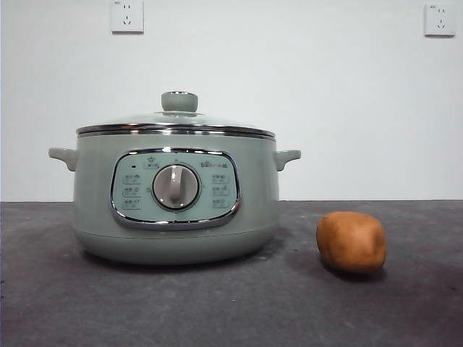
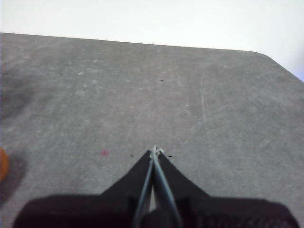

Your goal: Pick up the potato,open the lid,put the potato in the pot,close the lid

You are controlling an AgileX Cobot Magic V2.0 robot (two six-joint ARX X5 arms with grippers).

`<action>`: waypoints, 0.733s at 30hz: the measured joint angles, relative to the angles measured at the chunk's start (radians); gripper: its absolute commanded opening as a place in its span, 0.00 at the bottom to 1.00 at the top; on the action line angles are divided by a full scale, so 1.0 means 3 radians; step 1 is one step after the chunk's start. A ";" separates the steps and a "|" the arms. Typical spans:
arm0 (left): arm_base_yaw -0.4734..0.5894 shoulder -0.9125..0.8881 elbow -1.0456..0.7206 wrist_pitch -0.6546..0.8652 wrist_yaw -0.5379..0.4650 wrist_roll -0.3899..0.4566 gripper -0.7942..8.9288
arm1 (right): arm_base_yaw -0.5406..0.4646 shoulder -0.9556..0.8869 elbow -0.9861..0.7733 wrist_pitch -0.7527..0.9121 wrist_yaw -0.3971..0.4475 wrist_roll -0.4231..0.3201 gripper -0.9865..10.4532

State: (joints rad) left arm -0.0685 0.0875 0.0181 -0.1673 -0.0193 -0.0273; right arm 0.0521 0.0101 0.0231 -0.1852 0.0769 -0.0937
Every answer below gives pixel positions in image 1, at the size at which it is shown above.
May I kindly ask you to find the glass lid with green knob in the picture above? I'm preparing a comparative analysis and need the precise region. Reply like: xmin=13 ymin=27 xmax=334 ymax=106
xmin=76 ymin=91 xmax=276 ymax=138

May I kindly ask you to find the brown potato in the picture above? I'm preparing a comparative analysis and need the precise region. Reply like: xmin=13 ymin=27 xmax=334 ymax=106
xmin=316 ymin=211 xmax=387 ymax=274

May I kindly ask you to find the pale green electric pot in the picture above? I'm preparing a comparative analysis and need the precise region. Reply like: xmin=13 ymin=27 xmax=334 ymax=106
xmin=48 ymin=132 xmax=302 ymax=267

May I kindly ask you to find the white wall socket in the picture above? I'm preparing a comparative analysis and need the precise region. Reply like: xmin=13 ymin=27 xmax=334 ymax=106
xmin=111 ymin=0 xmax=145 ymax=35
xmin=424 ymin=4 xmax=456 ymax=38

